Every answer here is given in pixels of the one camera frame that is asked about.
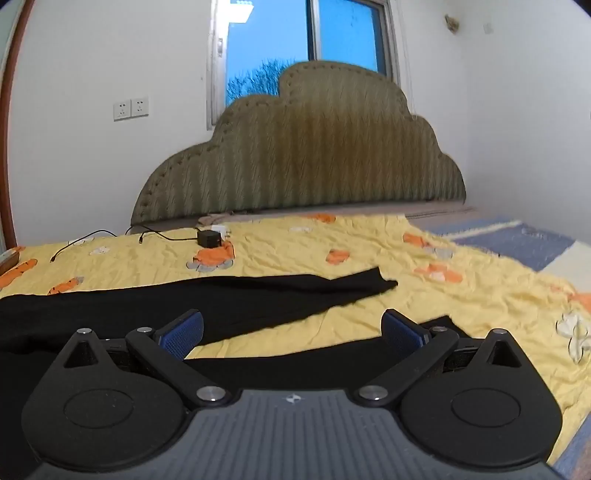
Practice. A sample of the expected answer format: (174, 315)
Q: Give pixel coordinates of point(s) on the black charger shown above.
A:
(208, 238)

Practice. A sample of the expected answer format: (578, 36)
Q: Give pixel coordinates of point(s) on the wooden door frame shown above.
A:
(5, 138)

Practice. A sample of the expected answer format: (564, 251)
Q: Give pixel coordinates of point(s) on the blue striped blanket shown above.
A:
(512, 242)

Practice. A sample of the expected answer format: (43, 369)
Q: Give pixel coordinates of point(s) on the grey bed sheet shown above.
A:
(434, 210)

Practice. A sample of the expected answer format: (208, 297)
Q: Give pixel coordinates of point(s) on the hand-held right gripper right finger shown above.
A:
(400, 332)

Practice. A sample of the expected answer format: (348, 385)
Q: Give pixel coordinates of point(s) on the black pants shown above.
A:
(277, 295)

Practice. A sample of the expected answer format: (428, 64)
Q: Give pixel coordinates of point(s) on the window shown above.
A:
(286, 41)

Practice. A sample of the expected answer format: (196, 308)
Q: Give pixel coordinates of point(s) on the yellow floral blanket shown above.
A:
(485, 314)

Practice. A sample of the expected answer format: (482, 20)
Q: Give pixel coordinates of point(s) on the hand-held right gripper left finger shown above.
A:
(184, 333)

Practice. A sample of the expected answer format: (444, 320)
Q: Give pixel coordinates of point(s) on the white adapter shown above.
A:
(221, 230)

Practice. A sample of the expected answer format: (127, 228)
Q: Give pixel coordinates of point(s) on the olive padded headboard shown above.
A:
(304, 152)

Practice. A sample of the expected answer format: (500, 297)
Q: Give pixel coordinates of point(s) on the white wall socket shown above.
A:
(122, 110)
(140, 106)

